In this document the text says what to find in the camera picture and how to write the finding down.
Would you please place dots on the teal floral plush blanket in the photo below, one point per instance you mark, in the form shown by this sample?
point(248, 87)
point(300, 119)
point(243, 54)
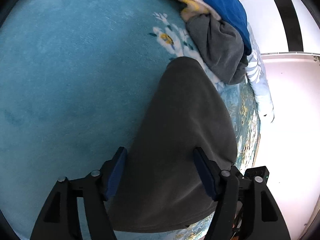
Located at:
point(76, 78)

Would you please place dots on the light blue floral pillow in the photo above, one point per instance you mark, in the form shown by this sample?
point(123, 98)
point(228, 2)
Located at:
point(256, 75)

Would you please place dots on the blue quilted garment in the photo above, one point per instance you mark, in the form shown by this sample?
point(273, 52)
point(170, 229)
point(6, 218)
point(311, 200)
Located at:
point(233, 12)

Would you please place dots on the dark grey sweatpants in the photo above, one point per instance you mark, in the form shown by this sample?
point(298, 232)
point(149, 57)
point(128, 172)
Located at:
point(160, 189)

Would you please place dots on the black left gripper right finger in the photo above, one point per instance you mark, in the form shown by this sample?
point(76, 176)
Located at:
point(245, 207)

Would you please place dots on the grey garment with flower embroidery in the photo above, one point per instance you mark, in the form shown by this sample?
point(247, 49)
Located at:
point(220, 46)

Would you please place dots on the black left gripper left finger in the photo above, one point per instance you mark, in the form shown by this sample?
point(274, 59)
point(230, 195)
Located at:
point(59, 217)

